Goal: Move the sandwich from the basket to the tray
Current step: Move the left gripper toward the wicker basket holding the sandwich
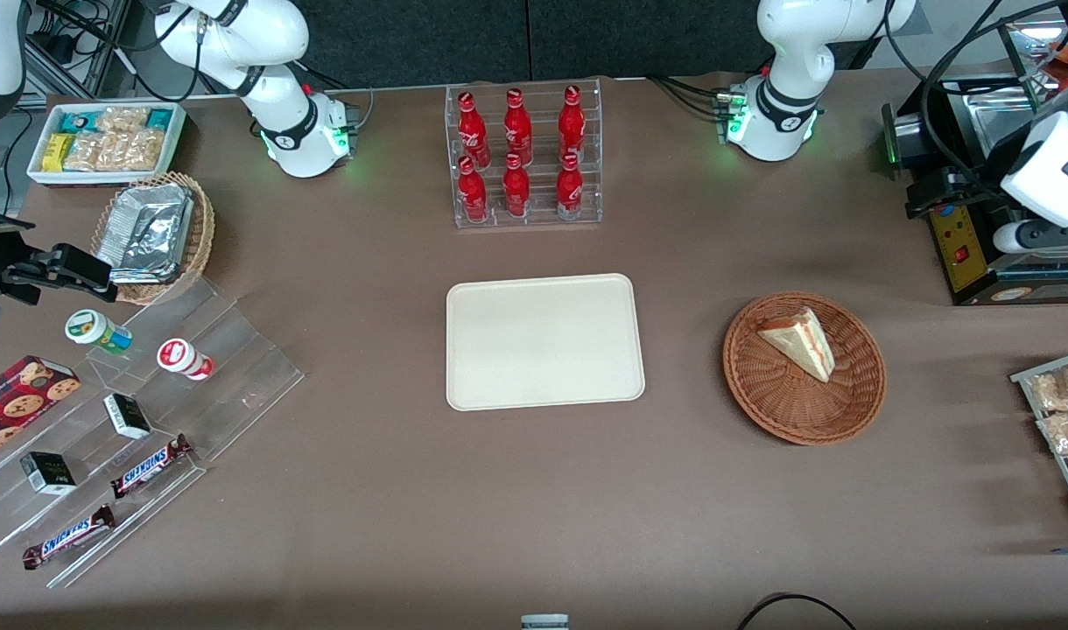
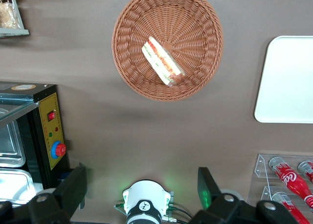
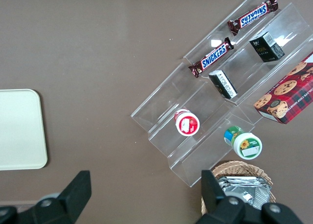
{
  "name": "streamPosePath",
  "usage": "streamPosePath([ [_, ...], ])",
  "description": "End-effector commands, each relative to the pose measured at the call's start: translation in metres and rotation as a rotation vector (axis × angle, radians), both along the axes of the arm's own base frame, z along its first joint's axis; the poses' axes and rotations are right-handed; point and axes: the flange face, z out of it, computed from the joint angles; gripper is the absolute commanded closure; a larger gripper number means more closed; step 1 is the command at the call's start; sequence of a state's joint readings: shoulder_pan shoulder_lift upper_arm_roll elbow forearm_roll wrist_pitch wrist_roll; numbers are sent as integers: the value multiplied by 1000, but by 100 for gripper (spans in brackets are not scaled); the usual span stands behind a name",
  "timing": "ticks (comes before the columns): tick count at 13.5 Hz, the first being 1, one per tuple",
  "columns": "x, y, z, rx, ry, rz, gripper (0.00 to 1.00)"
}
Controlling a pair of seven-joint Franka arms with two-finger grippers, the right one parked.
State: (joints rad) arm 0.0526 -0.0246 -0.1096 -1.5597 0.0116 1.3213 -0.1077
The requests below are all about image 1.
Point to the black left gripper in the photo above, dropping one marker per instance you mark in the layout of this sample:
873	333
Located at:
971	185

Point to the triangle sandwich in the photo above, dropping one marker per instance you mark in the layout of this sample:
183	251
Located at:
801	343

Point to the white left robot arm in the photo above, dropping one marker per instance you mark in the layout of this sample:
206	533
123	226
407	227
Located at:
783	52

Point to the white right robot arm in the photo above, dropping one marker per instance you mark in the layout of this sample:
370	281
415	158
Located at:
271	87

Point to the oval tan wicker basket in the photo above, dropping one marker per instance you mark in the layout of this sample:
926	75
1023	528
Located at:
200	236

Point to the round brown wicker basket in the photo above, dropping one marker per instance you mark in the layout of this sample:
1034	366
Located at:
788	402

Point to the beige plastic tray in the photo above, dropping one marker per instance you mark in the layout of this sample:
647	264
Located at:
543	341

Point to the green lidded yogurt cup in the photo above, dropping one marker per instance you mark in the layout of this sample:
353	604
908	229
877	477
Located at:
92	328

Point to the black food warmer cabinet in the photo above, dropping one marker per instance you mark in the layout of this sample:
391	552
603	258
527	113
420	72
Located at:
963	262

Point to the steel warmer pan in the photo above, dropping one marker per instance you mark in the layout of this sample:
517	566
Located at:
989	114

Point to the white plastic snack bin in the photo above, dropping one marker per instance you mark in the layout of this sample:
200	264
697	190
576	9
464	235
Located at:
37	171

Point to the yellow snack bar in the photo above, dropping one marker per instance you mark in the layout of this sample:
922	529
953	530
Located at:
57	151

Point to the red cookie box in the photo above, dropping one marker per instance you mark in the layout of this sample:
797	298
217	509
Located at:
17	402

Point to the clear bag of crackers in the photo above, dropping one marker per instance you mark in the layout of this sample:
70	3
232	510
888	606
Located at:
114	150
122	119

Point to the red lidded yogurt cup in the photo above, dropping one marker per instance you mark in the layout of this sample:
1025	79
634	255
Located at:
179	356

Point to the teal snack packet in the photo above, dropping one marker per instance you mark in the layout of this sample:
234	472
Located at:
158	119
79	122

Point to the small black box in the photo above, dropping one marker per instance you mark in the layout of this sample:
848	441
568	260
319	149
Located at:
127	416
48	472

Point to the clear acrylic stepped display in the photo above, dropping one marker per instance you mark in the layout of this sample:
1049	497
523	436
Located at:
228	376

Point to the Snickers chocolate bar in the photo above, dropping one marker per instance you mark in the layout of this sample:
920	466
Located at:
149	466
66	538

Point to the red cola bottle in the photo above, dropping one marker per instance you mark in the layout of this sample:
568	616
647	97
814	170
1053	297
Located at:
517	127
472	192
572	122
473	131
569	188
516	188

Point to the clear acrylic bottle rack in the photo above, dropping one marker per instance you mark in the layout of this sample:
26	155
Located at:
525	219

